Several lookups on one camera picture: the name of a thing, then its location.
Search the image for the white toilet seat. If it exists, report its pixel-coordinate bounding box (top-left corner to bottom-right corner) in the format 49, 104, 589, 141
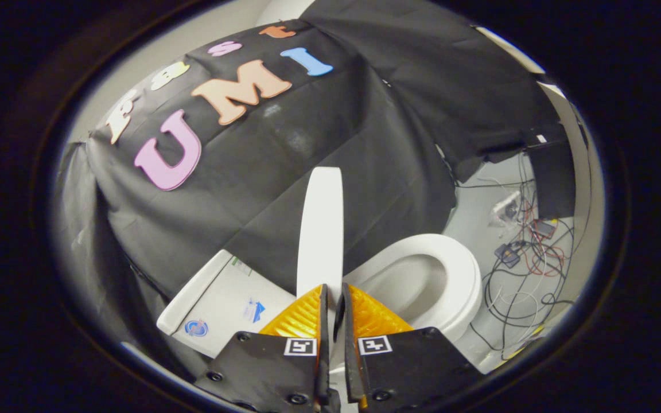
344, 233, 483, 343

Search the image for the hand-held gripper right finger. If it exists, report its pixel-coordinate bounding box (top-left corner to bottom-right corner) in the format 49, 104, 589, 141
339, 282, 486, 413

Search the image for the small grey adapter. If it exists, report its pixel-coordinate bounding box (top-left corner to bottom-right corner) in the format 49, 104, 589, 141
494, 243, 522, 268

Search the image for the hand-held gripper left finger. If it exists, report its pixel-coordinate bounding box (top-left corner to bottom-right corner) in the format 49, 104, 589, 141
193, 283, 332, 413

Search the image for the white toilet lid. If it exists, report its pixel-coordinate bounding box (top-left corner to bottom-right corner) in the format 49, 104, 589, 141
296, 166, 345, 371

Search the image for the tangle of thin cables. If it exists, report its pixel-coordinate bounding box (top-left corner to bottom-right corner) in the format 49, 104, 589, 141
457, 152, 577, 352

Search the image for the black box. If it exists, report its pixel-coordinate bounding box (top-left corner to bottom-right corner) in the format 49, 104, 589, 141
527, 139, 576, 220

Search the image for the black backdrop cloth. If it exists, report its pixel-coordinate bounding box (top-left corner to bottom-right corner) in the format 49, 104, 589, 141
55, 0, 566, 368

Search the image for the white ceramic toilet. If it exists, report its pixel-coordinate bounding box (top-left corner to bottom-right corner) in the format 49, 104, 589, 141
157, 233, 483, 373

